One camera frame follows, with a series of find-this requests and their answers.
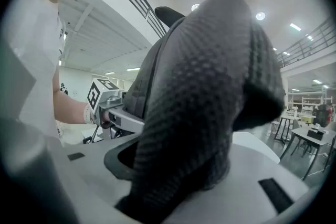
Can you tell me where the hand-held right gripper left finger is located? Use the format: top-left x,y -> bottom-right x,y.
0,118 -> 142,224

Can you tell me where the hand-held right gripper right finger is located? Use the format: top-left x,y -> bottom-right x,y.
164,149 -> 310,224

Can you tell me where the black backpack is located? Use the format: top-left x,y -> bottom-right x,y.
103,0 -> 286,222

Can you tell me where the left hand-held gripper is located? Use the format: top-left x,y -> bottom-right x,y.
87,78 -> 145,135

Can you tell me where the black frame table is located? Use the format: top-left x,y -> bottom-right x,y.
272,115 -> 299,144

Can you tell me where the white table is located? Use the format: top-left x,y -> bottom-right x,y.
232,131 -> 281,165

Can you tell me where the person's left forearm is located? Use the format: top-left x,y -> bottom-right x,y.
53,91 -> 92,125

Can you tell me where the black tray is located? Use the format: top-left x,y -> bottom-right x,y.
307,128 -> 326,141

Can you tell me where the white shelving unit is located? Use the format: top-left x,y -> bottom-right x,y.
287,86 -> 334,124

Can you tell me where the person's left hand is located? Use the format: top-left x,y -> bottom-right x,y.
100,110 -> 111,130

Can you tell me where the grey desk with black legs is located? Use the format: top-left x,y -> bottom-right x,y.
279,127 -> 336,181

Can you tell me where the person's cream shirt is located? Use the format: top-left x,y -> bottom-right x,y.
5,0 -> 66,140

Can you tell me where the black metal railing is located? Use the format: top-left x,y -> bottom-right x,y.
112,0 -> 169,38
277,16 -> 336,68

